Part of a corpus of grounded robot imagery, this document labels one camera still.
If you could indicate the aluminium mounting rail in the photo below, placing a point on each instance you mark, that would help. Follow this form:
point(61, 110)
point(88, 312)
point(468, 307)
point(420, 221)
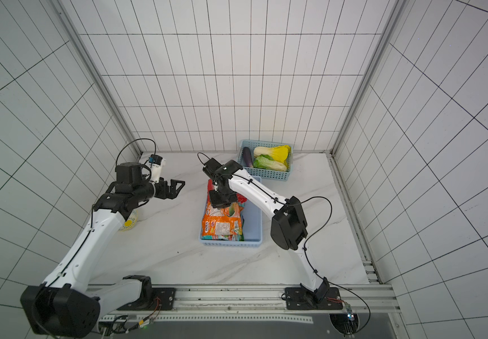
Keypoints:
point(204, 300)

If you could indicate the red candy bag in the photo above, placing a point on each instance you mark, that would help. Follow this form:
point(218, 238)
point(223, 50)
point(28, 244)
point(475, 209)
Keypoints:
point(211, 186)

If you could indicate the small teal basket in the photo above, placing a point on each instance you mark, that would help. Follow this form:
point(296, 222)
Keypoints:
point(265, 174)

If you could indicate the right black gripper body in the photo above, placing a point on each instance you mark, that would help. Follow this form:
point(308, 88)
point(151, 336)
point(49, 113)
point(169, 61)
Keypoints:
point(219, 198)

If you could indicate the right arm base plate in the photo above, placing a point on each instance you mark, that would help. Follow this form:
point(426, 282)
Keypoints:
point(302, 299)

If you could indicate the purple toy eggplant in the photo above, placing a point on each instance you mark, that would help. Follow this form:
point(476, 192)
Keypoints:
point(247, 157)

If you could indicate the patterned round plate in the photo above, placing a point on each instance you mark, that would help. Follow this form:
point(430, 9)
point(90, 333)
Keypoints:
point(130, 222)

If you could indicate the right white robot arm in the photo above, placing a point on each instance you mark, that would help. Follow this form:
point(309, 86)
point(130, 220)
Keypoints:
point(288, 221)

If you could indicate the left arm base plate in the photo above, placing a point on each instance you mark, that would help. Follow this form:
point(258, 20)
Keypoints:
point(162, 299)

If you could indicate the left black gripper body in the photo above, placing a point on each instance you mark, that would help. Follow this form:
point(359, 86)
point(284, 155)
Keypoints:
point(160, 191)

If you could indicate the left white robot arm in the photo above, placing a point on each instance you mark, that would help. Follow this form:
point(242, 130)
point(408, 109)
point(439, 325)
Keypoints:
point(61, 306)

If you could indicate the green toy cabbage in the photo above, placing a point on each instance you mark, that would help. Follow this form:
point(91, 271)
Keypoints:
point(266, 162)

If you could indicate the yellow toy cabbage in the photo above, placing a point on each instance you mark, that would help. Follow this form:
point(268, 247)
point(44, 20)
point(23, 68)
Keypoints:
point(278, 153)

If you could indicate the large light blue basket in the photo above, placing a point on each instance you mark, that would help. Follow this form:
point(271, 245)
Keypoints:
point(252, 228)

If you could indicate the orange snack bag front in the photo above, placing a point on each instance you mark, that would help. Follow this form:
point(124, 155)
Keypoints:
point(222, 224)

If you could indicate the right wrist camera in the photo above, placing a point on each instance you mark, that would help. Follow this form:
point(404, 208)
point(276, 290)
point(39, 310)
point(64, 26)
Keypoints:
point(210, 168)

